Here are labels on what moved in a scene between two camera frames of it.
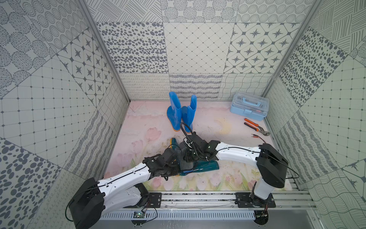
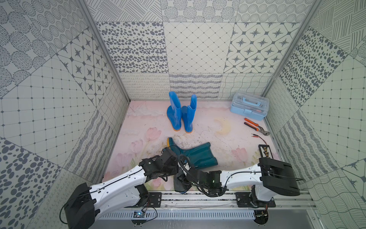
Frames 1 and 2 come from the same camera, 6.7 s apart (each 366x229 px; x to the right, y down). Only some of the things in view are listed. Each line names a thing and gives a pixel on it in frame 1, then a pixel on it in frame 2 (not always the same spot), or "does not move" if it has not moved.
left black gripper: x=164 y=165 does not move
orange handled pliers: x=257 y=127 does not move
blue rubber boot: x=174 y=112 does not move
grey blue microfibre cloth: x=180 y=151 -> x=178 y=185
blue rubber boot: x=188 y=114 does not move
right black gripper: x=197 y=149 -> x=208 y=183
